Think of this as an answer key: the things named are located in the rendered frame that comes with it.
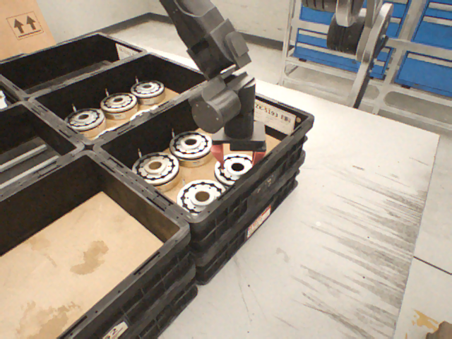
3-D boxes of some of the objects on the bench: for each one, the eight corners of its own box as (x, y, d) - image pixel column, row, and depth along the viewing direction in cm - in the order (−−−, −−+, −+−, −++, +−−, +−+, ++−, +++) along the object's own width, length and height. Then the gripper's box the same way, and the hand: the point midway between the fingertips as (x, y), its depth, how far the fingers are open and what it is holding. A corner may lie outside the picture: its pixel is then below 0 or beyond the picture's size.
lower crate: (220, 143, 96) (219, 111, 88) (300, 185, 82) (308, 152, 74) (117, 217, 74) (104, 184, 66) (203, 292, 60) (199, 263, 52)
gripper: (267, 96, 55) (261, 158, 66) (210, 95, 56) (214, 157, 66) (270, 115, 50) (263, 179, 61) (207, 115, 51) (212, 179, 61)
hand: (237, 165), depth 63 cm, fingers open, 6 cm apart
